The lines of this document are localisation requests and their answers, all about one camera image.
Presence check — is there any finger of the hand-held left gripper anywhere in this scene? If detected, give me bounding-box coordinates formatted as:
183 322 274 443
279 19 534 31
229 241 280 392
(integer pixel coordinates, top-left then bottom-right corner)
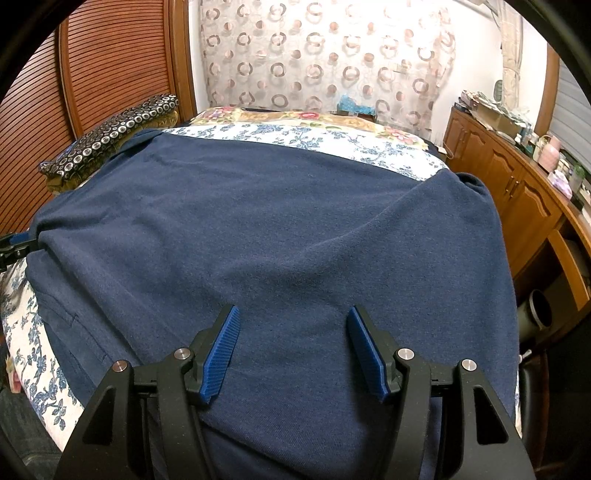
0 233 38 272

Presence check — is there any lilac packet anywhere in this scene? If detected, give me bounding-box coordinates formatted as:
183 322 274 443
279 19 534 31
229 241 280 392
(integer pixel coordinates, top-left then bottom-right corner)
547 171 573 195

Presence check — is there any olive patterned cushion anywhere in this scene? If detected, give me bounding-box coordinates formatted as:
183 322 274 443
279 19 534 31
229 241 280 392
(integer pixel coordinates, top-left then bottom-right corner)
46 108 180 192

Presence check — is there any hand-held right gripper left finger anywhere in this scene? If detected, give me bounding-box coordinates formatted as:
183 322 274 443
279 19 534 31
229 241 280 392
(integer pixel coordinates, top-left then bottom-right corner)
54 304 241 480

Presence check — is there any dark cloth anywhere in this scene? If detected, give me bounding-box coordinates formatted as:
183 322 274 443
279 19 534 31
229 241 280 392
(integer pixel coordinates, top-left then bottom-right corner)
0 383 65 480

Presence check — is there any wooden cabinet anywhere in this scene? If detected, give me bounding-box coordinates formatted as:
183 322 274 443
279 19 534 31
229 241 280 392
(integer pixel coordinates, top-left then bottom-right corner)
443 106 591 324

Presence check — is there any beige tied curtain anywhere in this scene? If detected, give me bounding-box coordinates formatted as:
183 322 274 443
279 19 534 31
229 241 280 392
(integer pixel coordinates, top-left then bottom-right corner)
499 9 525 112

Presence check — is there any sheer ring-pattern curtain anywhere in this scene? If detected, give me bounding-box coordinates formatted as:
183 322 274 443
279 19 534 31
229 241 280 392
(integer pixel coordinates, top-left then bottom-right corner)
199 0 458 139

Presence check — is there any pink container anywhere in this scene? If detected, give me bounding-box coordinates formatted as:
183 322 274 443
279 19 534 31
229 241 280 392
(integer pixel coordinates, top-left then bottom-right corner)
538 136 563 169

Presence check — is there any cardboard box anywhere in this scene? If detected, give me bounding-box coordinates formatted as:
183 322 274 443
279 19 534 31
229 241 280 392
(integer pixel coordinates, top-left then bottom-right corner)
475 102 527 139

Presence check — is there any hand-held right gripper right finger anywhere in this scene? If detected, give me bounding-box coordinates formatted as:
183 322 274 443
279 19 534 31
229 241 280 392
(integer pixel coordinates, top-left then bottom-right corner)
347 305 539 480

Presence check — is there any wooden louvered door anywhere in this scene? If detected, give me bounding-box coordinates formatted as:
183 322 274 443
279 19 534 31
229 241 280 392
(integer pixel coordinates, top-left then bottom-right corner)
0 0 199 236

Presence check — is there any grey window blind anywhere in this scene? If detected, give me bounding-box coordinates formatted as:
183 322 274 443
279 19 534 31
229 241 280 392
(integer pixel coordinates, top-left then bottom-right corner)
545 60 591 171

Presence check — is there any white blue floral bed sheet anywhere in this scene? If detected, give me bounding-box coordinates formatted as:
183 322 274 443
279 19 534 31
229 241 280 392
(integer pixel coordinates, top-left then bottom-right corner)
0 121 525 455

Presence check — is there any navy printed t-shirt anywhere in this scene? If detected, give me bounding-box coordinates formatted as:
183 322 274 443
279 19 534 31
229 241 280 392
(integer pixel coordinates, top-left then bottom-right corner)
25 128 520 480

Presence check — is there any teal crumpled bag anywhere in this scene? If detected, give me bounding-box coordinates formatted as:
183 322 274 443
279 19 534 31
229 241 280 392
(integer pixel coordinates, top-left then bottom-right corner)
337 93 377 118

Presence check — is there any black ring-print pillow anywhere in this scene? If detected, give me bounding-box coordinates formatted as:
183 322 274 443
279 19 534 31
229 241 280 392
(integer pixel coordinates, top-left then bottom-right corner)
39 92 180 178

